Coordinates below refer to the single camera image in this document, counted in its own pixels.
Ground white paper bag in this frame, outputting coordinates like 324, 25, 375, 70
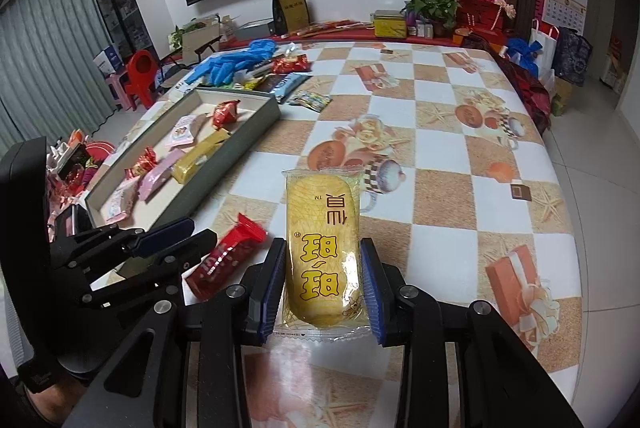
529, 19, 560, 81

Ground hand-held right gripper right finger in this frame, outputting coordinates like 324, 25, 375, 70
359, 237, 583, 428

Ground pink snack packet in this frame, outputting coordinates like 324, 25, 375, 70
137, 150, 186, 202

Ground checkered printed tablecloth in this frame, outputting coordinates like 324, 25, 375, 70
85, 39, 586, 428

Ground red gold-print snack packet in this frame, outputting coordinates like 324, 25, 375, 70
125, 147, 158, 180

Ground gold snack packet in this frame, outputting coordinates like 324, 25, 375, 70
171, 129, 232, 185

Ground yellow cake packet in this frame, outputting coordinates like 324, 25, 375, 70
274, 165, 373, 343

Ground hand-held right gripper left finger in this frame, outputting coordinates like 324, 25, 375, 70
62, 238, 288, 428

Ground red floor mat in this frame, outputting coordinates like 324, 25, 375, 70
75, 139, 118, 169

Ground blue white snack packet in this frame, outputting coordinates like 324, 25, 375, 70
260, 73, 308, 104

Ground red gift basket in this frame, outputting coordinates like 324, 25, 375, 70
457, 0, 516, 34

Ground grey curtain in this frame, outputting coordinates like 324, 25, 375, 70
0, 0, 118, 159

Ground white pink-print snack packet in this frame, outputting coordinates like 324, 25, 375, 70
102, 180, 138, 224
164, 114, 198, 148

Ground beige folding chair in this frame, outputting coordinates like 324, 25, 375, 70
160, 20, 236, 81

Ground shiny red snack packet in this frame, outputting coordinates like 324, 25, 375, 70
272, 53, 312, 75

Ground colourful small snack packet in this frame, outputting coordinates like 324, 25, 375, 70
289, 90, 333, 111

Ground long red snack packet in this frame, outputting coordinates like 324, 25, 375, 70
184, 213, 268, 302

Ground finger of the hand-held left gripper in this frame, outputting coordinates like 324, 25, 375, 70
79, 229, 219, 310
54, 217, 197, 270

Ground red twisted snack packet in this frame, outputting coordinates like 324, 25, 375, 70
211, 100, 240, 131

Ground pink plastic stool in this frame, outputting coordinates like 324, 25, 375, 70
105, 73, 138, 113

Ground blue patterned bag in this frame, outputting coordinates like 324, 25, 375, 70
552, 27, 595, 88

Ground candy tray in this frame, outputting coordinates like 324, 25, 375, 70
55, 143, 101, 189

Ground large white blue snack bag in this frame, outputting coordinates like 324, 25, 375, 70
176, 70, 206, 95

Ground maroon cloth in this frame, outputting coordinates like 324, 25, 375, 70
460, 33, 553, 134

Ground green potted plant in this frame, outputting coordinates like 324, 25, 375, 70
402, 0, 461, 36

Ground red plastic chair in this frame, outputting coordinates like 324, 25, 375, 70
125, 49, 160, 110

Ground blue white cardboard box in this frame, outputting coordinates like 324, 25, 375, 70
92, 43, 125, 76

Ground blue plastic bag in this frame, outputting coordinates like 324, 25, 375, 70
505, 39, 543, 71

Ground grey rectangular tray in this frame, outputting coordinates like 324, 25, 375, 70
85, 87, 282, 231

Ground pile of blue gloves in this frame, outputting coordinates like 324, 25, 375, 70
189, 39, 276, 88

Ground black yellow paper bag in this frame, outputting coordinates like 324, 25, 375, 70
272, 0, 310, 36

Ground small green plant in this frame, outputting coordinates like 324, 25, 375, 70
167, 20, 206, 51

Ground person's left forearm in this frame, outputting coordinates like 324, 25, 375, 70
22, 375, 88, 428

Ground yellow green tin box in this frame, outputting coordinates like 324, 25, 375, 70
372, 9, 408, 40

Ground grey flat box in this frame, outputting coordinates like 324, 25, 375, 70
234, 22, 277, 43

